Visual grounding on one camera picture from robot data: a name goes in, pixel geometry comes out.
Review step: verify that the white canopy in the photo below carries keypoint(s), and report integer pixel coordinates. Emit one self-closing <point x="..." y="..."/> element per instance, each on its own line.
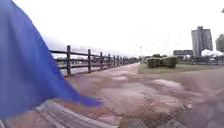
<point x="208" y="52"/>

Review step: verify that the low dark building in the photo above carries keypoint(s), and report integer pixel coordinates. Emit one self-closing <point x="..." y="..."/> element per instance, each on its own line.
<point x="182" y="52"/>

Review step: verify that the blue cloth flag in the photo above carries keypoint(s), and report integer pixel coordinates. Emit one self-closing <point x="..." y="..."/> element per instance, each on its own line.
<point x="26" y="66"/>

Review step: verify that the reddish stone path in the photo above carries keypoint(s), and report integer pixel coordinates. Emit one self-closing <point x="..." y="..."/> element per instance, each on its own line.
<point x="140" y="96"/>

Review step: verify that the grass strip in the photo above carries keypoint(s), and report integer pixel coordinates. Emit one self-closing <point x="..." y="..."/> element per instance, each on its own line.
<point x="186" y="68"/>

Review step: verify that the trimmed green hedge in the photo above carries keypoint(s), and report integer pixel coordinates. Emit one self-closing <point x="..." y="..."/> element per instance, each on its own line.
<point x="161" y="62"/>

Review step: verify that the dark wooden rail fence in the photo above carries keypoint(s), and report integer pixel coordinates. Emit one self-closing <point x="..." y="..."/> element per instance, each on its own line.
<point x="68" y="61"/>

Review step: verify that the tall grey building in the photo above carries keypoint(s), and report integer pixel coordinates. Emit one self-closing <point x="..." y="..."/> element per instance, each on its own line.
<point x="201" y="40"/>

